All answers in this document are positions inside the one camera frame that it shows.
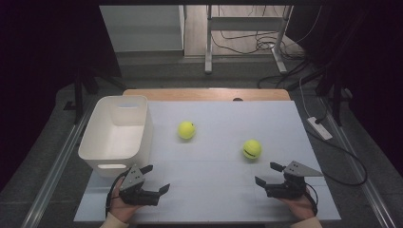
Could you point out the wooden table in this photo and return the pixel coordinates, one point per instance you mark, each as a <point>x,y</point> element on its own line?
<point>206,94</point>

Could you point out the white metal desk frame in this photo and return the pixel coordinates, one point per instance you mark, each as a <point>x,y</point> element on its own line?
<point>244,23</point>

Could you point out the metal floor rail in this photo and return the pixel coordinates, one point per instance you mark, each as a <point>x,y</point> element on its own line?
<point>364,183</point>
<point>53,171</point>

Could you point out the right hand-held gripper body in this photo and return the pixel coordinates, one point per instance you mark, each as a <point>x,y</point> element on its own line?
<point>286,190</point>

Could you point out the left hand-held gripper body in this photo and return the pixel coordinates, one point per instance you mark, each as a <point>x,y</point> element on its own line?
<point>136,194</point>

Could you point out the white plastic bin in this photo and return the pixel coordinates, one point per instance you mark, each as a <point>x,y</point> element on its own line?
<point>117,139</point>

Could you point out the black stand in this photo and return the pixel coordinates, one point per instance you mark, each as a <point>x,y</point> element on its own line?
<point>336,95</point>
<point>78,95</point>

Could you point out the white power strip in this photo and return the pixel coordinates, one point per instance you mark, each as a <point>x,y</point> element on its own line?
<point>319,128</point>

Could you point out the white cabinet panel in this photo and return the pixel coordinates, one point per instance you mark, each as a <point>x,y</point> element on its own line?
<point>142,28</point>

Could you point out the yellow tennis ball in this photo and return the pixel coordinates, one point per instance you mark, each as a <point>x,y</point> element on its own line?
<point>186,130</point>
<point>252,149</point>

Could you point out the dark curtain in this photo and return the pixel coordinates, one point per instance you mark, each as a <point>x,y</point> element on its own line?
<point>38,63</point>
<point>374,63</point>

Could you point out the white table mat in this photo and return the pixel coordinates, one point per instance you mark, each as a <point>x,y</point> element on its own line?
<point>215,183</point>

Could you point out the person's right hand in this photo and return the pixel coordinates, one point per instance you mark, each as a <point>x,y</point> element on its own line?
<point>299,207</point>

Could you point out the person's left hand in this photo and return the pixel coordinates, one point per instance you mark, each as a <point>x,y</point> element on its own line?
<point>120,210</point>

